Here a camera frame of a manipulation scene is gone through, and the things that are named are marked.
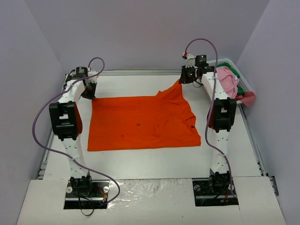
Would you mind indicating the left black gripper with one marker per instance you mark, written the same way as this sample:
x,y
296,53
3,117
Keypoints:
x,y
88,93

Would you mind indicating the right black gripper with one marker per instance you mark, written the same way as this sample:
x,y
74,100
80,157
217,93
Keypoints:
x,y
186,78

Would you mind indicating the orange t-shirt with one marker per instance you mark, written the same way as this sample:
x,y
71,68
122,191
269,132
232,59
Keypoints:
x,y
164,120

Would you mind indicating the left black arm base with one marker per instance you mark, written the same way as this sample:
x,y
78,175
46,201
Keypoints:
x,y
95,198

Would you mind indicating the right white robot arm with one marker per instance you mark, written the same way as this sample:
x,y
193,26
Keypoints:
x,y
220,117

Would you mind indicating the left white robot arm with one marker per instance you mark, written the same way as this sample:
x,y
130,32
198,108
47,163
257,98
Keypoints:
x,y
67,124

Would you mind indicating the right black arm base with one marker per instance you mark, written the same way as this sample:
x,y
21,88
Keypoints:
x,y
206,196

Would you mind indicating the green t-shirt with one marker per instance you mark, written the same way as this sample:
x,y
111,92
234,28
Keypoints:
x,y
240,89

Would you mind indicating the white perforated plastic basket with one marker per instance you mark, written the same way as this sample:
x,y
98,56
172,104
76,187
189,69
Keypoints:
x,y
243,79

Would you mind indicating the salmon pink t-shirt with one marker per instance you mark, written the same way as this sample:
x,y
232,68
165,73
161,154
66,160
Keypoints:
x,y
247,98

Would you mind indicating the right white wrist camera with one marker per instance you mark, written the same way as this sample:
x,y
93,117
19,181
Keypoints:
x,y
189,60

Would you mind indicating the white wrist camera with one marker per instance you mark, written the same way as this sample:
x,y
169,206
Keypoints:
x,y
93,76
189,60

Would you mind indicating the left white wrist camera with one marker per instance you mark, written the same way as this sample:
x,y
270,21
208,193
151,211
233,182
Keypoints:
x,y
93,76

